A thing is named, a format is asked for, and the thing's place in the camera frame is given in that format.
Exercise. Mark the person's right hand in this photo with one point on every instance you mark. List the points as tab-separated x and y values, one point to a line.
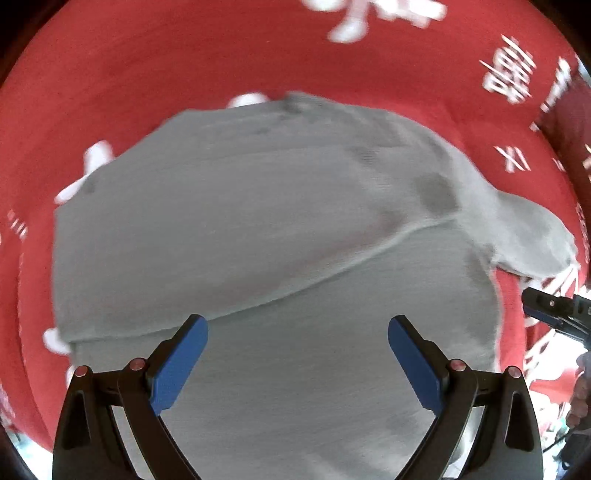
581	397

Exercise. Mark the grey knit garment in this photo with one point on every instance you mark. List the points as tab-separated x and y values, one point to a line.
277	221

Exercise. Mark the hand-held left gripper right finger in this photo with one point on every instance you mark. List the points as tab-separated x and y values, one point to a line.
415	360

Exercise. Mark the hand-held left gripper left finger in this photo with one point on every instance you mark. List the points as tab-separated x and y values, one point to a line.
180	360

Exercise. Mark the red printed tablecloth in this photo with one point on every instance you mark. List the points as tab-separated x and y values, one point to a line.
323	50

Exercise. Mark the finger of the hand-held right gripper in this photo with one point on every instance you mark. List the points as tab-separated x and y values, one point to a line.
547	307

